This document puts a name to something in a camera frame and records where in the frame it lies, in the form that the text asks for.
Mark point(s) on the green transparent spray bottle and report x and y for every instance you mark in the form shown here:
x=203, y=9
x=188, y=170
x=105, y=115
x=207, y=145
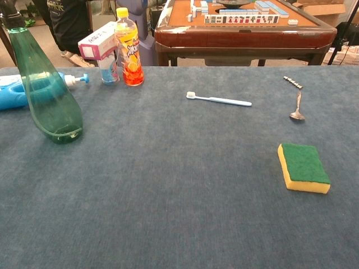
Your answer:
x=53, y=112

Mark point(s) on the metal link strip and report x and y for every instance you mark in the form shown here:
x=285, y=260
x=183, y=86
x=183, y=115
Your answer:
x=293, y=81

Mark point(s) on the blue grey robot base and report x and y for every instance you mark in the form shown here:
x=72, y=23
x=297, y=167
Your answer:
x=148, y=50

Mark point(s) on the small clear bottle blue label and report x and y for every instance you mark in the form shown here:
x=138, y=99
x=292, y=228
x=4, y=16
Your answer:
x=109, y=74

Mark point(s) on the orange drink bottle yellow cap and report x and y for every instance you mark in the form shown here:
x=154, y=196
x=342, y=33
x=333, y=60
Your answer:
x=130, y=56

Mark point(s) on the blue pump detergent bottle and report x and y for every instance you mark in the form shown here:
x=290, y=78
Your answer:
x=11, y=98

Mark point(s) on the black tripod stand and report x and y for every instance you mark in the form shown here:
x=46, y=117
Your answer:
x=342, y=30

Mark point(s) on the light blue toothbrush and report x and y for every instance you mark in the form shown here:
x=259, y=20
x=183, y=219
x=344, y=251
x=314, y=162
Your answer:
x=224, y=100

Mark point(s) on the blue table cloth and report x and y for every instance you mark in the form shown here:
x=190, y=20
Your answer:
x=179, y=210

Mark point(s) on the brown mahjong table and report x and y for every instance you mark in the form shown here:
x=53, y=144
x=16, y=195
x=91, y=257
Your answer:
x=238, y=37

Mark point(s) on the metal spoon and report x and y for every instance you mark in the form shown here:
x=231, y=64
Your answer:
x=297, y=116

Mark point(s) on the white pink cardboard box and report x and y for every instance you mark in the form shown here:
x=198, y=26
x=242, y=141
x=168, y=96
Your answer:
x=98, y=45

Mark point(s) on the stacked mahjong tiles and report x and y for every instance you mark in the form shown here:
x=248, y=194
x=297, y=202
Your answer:
x=197, y=9

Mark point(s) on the green yellow sponge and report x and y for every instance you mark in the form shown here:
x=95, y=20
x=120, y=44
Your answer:
x=304, y=165

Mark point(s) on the row of face-up mahjong tiles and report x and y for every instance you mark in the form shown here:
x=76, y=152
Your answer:
x=241, y=19

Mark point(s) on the row of blue-backed mahjong tiles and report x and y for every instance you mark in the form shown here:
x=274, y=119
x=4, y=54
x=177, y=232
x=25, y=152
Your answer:
x=238, y=11

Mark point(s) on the dark mahjong table centre dish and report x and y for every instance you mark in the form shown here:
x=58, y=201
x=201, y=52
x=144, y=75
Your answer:
x=234, y=2

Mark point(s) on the person in dark clothes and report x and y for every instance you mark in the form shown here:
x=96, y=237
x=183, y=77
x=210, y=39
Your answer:
x=70, y=25

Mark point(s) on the diagonal row of mahjong tiles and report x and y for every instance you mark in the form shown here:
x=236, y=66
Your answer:
x=270, y=8

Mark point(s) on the single white mahjong tile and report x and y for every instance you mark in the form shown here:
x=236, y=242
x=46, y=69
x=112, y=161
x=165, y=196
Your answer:
x=293, y=22

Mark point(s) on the white plastic crate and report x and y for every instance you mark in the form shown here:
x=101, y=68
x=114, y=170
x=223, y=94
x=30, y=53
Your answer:
x=347, y=59

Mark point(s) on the green bag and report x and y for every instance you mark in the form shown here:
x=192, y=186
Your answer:
x=29, y=22

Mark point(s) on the dark slanted pole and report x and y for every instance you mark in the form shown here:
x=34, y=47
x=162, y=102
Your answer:
x=6, y=39

